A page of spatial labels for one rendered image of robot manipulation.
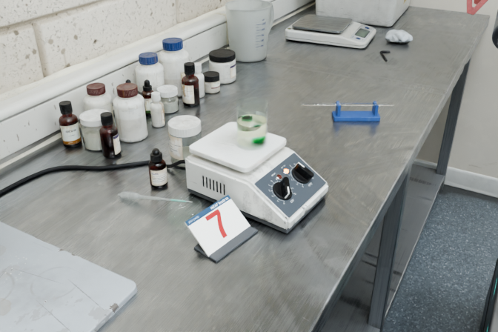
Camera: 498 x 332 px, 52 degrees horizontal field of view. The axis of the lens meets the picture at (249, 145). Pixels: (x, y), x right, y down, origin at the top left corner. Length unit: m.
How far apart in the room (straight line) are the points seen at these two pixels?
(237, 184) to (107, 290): 0.24
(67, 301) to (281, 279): 0.27
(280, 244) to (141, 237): 0.20
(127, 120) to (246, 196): 0.34
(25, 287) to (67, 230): 0.13
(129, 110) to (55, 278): 0.40
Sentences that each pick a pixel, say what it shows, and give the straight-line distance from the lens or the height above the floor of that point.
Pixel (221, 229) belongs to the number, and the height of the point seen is 0.77.
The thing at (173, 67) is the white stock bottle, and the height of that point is 0.83.
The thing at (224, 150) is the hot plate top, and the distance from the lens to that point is 0.80.
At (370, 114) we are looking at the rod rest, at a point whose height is 0.76.
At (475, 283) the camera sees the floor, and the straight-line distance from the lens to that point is 1.94.
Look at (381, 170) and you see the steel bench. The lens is 0.95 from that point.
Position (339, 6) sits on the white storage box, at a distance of 1.87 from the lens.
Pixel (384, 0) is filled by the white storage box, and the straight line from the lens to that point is 1.83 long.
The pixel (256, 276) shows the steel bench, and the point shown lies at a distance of 0.70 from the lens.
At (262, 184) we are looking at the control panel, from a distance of 0.77.
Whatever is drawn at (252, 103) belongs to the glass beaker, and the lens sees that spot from 0.82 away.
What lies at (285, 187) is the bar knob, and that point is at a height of 0.81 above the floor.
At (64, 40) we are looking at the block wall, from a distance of 1.12.
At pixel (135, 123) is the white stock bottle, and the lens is 1.02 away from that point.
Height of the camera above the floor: 1.23
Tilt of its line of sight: 29 degrees down
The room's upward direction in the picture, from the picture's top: straight up
